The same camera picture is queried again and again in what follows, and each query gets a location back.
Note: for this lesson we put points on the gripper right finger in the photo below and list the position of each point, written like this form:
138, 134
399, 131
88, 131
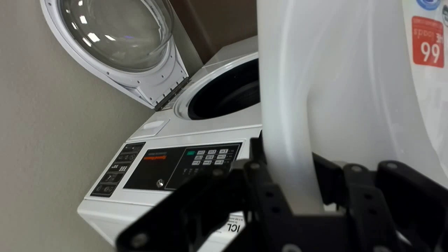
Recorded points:
395, 203

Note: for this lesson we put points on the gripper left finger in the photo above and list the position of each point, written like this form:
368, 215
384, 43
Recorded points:
196, 210

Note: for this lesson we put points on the white plastic detergent bottle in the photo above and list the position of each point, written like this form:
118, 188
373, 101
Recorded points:
350, 87

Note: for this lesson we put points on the white front-load washing machine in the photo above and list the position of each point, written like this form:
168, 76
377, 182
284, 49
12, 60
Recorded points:
182, 140

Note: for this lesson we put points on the round glass washing machine door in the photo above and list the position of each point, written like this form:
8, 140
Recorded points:
119, 42

